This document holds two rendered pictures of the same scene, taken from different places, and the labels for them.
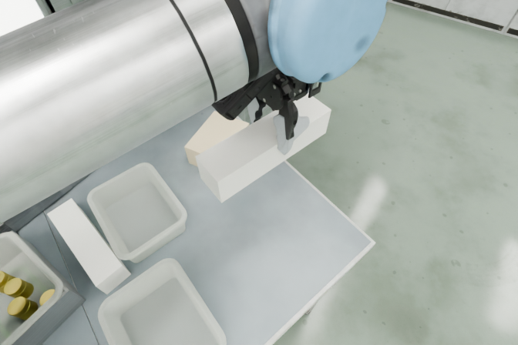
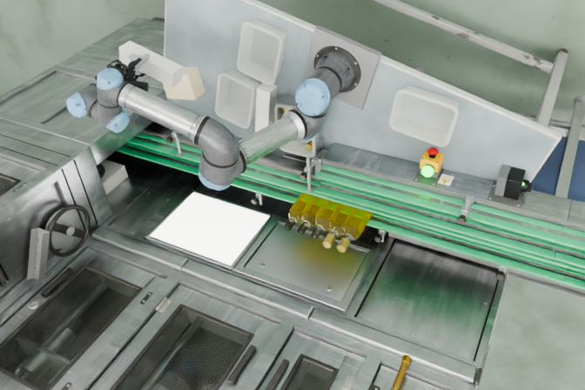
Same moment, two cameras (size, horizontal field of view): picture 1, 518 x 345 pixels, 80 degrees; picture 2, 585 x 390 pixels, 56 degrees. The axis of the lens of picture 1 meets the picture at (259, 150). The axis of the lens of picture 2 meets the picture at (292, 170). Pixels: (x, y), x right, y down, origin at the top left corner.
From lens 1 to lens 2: 1.62 m
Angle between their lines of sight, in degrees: 16
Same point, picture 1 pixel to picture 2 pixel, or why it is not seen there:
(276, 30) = (118, 84)
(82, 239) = (262, 114)
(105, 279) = (265, 90)
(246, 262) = (221, 29)
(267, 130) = (144, 67)
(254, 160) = (158, 65)
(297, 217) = (185, 14)
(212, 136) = (180, 89)
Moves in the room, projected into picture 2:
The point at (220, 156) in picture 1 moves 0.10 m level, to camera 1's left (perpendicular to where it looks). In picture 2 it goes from (165, 78) to (183, 101)
